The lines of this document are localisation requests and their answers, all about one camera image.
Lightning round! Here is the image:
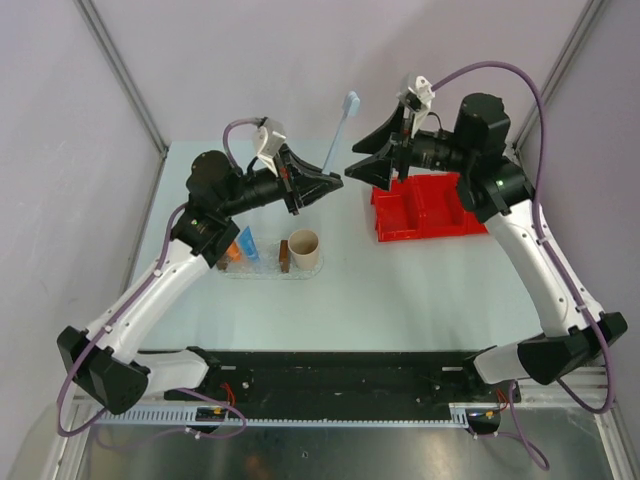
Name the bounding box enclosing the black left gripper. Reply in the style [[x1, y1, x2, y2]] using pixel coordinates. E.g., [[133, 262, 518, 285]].
[[219, 143, 341, 218]]

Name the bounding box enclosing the blue toothpaste tube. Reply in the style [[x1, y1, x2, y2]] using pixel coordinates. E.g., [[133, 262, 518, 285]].
[[237, 226, 260, 262]]

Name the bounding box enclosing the beige cup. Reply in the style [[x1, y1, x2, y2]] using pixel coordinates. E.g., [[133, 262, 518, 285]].
[[288, 229, 319, 271]]

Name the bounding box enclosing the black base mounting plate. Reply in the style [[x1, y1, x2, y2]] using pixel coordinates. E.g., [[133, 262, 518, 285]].
[[195, 350, 509, 419]]

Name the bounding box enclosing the aluminium frame post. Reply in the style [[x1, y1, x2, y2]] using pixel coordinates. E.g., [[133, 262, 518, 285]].
[[512, 0, 610, 152], [74, 0, 170, 157]]

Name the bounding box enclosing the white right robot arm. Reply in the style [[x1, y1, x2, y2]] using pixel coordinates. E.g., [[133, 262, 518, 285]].
[[345, 93, 628, 401]]

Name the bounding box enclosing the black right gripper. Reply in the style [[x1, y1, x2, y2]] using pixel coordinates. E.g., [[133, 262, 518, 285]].
[[345, 101, 475, 193]]

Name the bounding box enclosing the white toothbrush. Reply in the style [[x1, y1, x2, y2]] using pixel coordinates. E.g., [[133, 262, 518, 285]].
[[322, 91, 360, 175]]

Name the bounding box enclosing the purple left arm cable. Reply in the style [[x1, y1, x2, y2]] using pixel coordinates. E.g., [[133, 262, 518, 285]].
[[55, 116, 266, 451]]

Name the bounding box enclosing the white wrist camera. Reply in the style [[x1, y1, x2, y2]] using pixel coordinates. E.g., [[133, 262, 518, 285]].
[[397, 73, 435, 137], [252, 117, 286, 177]]

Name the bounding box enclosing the orange toothpaste tube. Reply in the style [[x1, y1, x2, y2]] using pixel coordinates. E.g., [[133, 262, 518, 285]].
[[226, 241, 244, 263]]

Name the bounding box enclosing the red plastic organizer bin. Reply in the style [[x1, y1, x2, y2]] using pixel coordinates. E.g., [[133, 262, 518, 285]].
[[370, 173, 487, 242]]

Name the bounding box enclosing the left aluminium frame post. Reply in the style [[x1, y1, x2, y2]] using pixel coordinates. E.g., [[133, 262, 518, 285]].
[[74, 0, 170, 157]]

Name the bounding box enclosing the white slotted cable duct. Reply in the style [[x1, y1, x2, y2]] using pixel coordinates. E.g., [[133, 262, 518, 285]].
[[97, 404, 502, 429]]

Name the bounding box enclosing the clear acrylic toothbrush stand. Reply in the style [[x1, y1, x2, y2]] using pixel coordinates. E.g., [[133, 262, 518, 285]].
[[216, 238, 282, 277]]

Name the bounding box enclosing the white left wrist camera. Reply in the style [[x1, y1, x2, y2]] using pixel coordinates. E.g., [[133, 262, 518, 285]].
[[252, 117, 286, 177]]

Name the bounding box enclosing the right aluminium frame post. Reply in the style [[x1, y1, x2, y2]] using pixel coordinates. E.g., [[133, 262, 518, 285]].
[[512, 0, 610, 152]]

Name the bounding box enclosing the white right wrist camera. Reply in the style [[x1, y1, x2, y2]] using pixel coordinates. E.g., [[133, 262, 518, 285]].
[[397, 73, 435, 137]]

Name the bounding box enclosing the clear oval glass tray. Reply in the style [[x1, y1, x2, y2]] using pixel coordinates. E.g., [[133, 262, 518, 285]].
[[216, 238, 324, 280]]

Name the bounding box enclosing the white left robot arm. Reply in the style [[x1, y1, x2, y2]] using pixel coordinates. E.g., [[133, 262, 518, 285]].
[[57, 145, 343, 415]]

